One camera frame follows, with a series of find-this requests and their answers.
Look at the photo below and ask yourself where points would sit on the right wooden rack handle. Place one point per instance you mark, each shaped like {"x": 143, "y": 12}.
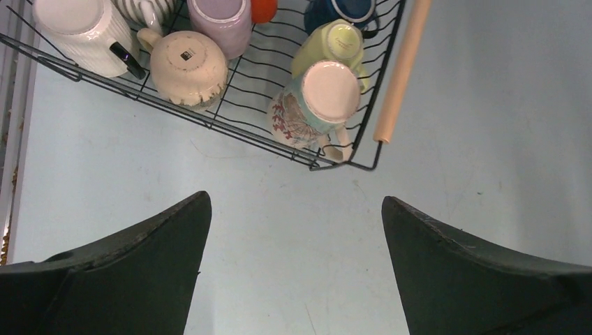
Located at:
{"x": 395, "y": 92}

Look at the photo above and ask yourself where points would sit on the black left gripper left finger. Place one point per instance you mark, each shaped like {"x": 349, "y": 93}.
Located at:
{"x": 139, "y": 280}

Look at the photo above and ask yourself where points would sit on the floral painted ceramic mug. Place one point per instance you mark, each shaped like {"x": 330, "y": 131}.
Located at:
{"x": 313, "y": 108}

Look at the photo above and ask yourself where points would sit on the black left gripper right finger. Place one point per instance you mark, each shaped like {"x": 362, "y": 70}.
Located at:
{"x": 453, "y": 282}

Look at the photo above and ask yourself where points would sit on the cream speckled mug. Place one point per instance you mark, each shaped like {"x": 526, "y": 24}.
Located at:
{"x": 187, "y": 68}

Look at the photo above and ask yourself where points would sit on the white ribbed mug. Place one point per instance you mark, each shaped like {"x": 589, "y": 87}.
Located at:
{"x": 93, "y": 34}

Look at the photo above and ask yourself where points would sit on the black wire dish rack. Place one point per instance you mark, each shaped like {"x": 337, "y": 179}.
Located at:
{"x": 253, "y": 80}

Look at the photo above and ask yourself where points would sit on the lilac mug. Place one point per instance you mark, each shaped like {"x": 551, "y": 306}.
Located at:
{"x": 227, "y": 22}

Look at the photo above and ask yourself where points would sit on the pale yellow mug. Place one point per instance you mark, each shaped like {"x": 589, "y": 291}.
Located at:
{"x": 337, "y": 41}

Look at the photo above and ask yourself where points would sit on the orange cup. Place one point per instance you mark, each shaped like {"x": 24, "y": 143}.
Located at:
{"x": 263, "y": 11}

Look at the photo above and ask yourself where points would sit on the grey striped mug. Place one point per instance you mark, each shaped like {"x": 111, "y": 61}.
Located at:
{"x": 151, "y": 13}

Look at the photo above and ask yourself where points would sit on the dark blue mug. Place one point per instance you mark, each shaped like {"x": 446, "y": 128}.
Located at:
{"x": 360, "y": 13}

